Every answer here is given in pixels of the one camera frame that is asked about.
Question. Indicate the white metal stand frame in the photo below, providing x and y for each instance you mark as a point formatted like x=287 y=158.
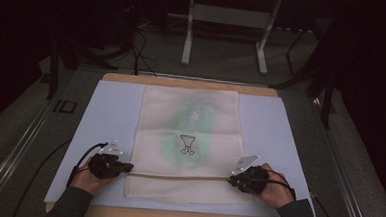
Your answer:
x=188 y=38

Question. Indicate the metal floor rail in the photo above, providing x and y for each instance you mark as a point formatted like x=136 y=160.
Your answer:
x=8 y=159
x=344 y=176

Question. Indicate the person's left hand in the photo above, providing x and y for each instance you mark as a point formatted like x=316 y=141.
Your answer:
x=88 y=181

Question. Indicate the beige printed cloth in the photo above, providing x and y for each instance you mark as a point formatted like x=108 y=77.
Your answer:
x=183 y=188

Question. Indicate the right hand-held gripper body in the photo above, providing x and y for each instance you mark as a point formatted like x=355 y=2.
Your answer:
x=252 y=181

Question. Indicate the person's right hand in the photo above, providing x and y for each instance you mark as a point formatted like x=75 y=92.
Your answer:
x=276 y=191

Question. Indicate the black stand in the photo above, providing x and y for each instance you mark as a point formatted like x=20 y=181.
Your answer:
x=327 y=95
x=53 y=67

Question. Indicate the light blue table mat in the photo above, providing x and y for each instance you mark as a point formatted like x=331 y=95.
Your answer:
x=113 y=117

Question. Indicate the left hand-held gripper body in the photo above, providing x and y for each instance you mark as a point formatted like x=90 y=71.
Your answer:
x=106 y=165

